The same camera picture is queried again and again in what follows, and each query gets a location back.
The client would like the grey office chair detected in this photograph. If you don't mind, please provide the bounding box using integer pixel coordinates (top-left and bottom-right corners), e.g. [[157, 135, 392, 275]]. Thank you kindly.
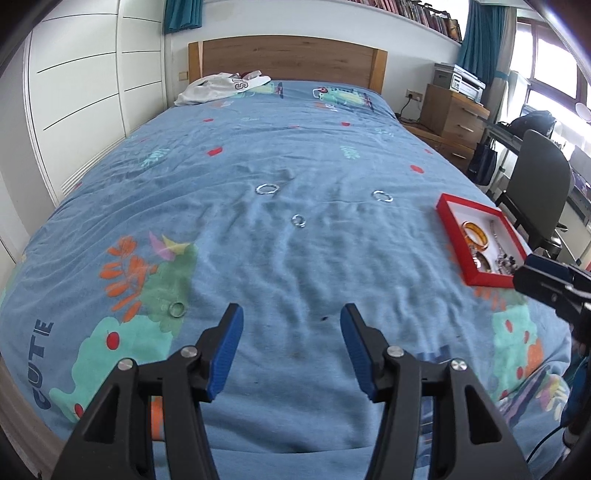
[[496, 130, 574, 251]]

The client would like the teal curtain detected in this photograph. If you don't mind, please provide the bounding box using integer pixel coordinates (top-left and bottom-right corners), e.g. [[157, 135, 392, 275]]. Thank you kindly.
[[462, 0, 515, 87], [164, 0, 204, 34]]

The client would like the row of books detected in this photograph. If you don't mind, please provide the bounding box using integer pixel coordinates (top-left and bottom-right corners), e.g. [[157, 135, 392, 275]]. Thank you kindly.
[[351, 0, 463, 43]]

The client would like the black and white beaded bracelet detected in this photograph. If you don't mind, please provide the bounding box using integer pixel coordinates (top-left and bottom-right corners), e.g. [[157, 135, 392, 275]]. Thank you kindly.
[[495, 254, 522, 276]]

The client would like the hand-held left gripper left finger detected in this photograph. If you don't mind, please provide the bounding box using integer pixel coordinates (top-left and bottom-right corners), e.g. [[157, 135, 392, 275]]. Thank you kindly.
[[51, 303, 244, 480]]

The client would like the dark blue bag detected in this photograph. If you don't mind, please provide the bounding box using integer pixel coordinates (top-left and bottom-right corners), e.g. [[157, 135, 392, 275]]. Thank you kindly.
[[468, 138, 498, 185]]

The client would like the blue printed blanket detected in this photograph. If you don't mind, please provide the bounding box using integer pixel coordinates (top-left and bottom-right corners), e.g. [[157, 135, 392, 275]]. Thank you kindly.
[[0, 79, 578, 480]]

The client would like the window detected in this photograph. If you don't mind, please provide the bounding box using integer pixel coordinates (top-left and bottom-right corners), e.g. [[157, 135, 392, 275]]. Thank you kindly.
[[508, 18, 591, 121]]

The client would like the red shallow box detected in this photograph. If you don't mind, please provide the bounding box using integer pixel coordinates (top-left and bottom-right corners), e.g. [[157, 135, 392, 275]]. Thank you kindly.
[[436, 193, 528, 288]]

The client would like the white wardrobe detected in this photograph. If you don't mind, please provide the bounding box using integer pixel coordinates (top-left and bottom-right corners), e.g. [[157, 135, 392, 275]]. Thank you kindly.
[[23, 0, 169, 206]]

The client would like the low wooden nightstand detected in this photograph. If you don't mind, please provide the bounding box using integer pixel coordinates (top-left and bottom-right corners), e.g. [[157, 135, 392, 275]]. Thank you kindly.
[[401, 121, 476, 172]]

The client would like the amber bangle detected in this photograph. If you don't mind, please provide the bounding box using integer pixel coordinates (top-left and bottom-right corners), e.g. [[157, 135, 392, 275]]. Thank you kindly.
[[462, 221, 489, 251]]

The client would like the wooden headboard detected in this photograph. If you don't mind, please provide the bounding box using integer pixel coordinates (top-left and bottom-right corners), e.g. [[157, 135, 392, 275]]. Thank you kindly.
[[188, 38, 387, 93]]

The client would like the black backpack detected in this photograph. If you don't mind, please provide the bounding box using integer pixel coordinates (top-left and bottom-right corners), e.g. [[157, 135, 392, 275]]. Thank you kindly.
[[510, 111, 558, 140]]

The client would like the white printer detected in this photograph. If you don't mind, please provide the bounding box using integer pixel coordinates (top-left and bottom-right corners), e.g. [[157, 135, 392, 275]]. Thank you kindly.
[[434, 63, 486, 100]]

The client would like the glass desk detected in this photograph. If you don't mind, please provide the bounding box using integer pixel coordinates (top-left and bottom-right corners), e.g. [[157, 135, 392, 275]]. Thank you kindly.
[[485, 117, 527, 151]]

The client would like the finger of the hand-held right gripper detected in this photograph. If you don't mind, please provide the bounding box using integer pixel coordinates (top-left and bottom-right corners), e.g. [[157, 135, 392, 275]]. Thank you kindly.
[[514, 265, 581, 318], [524, 253, 591, 289]]

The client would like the pearl necklace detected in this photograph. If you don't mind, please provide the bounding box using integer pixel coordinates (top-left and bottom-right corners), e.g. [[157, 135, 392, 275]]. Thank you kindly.
[[489, 222, 507, 259]]

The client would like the wooden chest of drawers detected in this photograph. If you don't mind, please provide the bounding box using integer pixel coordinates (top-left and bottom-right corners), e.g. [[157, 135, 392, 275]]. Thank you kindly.
[[422, 84, 490, 149]]

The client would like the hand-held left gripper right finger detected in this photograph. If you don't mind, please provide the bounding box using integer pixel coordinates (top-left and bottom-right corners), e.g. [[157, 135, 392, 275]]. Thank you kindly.
[[340, 303, 532, 480]]

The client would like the white garment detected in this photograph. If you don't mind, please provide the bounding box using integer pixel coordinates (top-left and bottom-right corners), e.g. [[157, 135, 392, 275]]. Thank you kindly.
[[174, 70, 272, 107]]

